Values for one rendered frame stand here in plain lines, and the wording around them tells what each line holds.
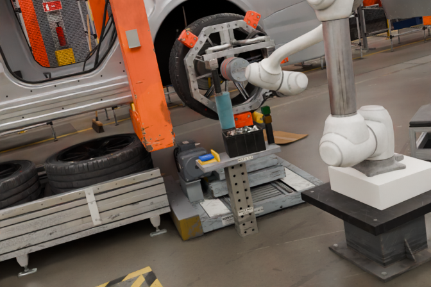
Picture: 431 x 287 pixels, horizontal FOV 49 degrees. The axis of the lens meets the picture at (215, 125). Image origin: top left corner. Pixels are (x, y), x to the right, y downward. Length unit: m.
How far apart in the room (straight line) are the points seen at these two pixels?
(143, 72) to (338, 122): 1.14
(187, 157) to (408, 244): 1.32
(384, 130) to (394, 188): 0.24
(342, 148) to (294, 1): 1.72
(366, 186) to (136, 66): 1.31
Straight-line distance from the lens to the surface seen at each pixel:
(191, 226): 2.70
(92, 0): 5.30
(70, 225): 2.80
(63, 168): 2.89
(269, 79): 2.18
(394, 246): 2.19
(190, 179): 2.89
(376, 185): 2.00
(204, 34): 2.77
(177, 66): 2.82
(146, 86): 2.57
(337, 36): 1.85
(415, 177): 2.11
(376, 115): 2.05
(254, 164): 3.02
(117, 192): 2.75
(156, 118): 2.60
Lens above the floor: 1.17
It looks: 13 degrees down
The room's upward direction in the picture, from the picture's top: 11 degrees counter-clockwise
